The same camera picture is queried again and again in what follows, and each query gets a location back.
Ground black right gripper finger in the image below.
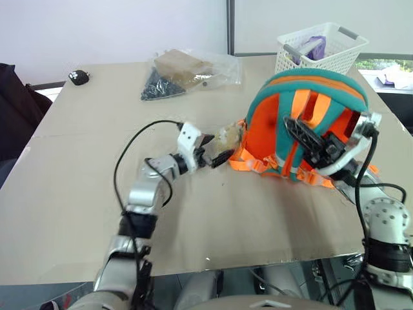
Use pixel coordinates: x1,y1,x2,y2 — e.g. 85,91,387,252
283,115,325,153
302,146,319,163

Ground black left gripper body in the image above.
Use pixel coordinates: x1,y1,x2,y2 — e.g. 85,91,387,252
194,145,215,169

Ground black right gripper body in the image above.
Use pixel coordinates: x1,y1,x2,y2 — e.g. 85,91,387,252
310,132,348,169

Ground small clear object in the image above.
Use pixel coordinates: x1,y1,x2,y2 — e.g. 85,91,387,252
208,122,245,156

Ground orange and teal backpack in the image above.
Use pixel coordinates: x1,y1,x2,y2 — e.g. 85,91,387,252
228,68,379,190

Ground bag of black screws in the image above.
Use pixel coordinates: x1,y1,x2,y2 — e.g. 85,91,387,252
139,66,188,102

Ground clear plastic bag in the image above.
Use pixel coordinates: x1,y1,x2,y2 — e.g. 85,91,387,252
148,47,243,90

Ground purple cloth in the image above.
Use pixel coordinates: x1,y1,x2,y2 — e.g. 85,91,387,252
298,34,327,61

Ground white and purple papers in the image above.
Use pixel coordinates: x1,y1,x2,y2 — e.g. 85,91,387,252
376,66,413,91

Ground grey rounded shape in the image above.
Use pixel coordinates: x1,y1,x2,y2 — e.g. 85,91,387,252
257,263,311,296
176,270,224,307

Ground small black device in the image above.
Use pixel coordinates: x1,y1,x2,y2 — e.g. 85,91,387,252
68,69,92,87

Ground grey robot torso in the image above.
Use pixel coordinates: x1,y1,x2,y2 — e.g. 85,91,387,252
66,290,359,310

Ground black fabric chair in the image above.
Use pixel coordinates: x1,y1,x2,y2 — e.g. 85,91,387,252
0,63,54,162

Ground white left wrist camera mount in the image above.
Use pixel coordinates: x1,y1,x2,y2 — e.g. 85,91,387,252
176,121,204,175

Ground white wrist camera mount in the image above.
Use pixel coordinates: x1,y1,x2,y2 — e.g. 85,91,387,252
317,111,383,177
176,121,204,175

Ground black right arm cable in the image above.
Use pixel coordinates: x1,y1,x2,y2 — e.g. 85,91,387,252
354,124,408,259

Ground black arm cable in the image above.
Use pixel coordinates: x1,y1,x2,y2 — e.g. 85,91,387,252
113,119,182,227
354,124,408,259

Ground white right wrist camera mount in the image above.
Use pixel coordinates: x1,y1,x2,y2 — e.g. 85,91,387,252
317,111,383,177

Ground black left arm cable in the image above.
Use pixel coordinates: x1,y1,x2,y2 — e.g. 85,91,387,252
113,119,182,227

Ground white plastic basket grey handles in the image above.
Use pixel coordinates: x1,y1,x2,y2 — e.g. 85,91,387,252
274,21,370,76

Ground dark vertical wall post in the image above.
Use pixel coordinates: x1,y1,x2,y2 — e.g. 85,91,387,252
225,0,236,56

